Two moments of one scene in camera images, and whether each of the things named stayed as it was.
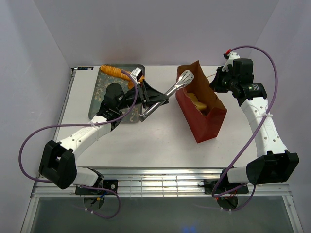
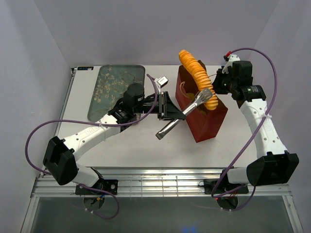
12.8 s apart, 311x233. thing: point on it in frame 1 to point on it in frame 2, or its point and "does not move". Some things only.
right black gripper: x=215 y=85 does not move
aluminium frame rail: x=162 y=182 does not move
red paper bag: x=200 y=105 does not move
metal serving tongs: x=185 y=77 to x=203 y=96
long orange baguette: x=117 y=73 to x=203 y=78
